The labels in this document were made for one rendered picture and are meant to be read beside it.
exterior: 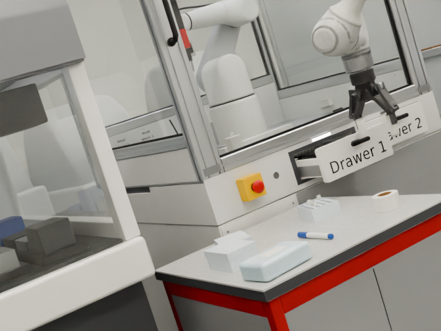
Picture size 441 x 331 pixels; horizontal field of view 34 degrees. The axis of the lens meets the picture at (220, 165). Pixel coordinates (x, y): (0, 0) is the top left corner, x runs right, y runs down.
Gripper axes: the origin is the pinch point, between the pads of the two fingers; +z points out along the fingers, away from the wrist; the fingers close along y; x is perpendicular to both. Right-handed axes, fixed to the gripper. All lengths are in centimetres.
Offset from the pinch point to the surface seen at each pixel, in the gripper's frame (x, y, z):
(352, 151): 4.9, 8.6, 3.2
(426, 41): -149, 113, -17
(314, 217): 36.0, -5.6, 13.6
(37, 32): 93, -1, -54
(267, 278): 72, -33, 14
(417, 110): -39.8, 22.5, 1.0
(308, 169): 16.1, 18.3, 4.8
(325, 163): 16.4, 8.6, 3.3
